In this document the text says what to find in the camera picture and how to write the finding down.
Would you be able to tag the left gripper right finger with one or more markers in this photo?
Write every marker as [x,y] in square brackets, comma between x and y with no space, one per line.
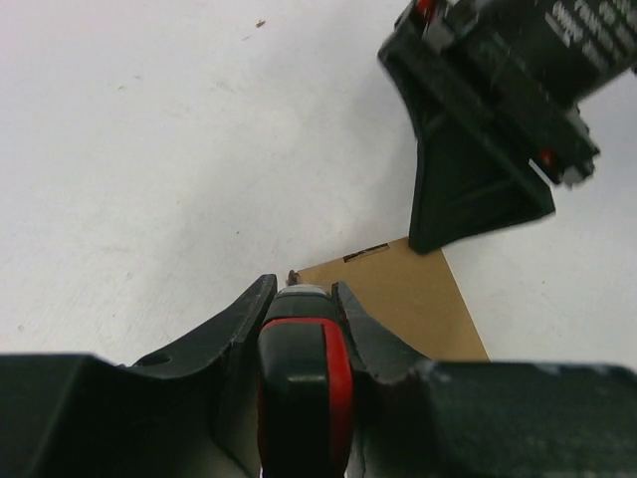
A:
[420,417]

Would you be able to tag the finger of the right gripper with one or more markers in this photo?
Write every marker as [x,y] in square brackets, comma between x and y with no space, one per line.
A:
[464,187]

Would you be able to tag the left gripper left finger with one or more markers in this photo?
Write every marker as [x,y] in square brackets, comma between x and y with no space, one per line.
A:
[185,410]

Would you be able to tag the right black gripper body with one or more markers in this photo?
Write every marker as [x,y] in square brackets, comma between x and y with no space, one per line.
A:
[530,61]

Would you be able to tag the red black utility knife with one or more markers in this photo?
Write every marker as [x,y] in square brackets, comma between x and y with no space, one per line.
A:
[306,388]

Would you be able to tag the brown cardboard express box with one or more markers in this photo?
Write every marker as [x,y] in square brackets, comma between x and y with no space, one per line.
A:
[415,297]

